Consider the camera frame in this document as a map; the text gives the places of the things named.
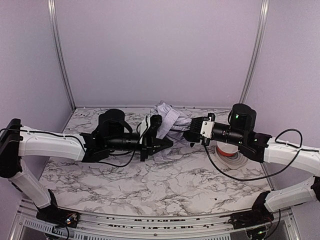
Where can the left aluminium frame post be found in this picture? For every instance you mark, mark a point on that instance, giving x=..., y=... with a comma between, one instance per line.
x=59, y=53

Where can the aluminium front rail base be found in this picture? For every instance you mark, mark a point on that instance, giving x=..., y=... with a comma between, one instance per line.
x=102, y=226

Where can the grey ringed plate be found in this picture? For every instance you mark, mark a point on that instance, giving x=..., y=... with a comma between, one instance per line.
x=233, y=162

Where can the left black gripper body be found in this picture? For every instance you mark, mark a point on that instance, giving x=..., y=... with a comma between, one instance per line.
x=145, y=144

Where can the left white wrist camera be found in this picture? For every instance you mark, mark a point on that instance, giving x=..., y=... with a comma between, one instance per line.
x=149, y=126

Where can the aluminium frame post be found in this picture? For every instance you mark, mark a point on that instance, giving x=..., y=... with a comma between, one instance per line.
x=257, y=46
x=59, y=53

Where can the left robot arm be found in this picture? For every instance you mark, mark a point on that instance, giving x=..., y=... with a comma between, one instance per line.
x=112, y=134

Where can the lilac folding umbrella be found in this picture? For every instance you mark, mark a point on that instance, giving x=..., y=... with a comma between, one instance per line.
x=174, y=124

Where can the right aluminium frame post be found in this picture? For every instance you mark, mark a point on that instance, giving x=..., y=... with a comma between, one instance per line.
x=257, y=46

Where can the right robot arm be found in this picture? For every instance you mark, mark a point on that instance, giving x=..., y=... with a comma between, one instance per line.
x=261, y=148

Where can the orange white bowl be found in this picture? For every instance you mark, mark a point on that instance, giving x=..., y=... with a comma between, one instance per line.
x=226, y=149

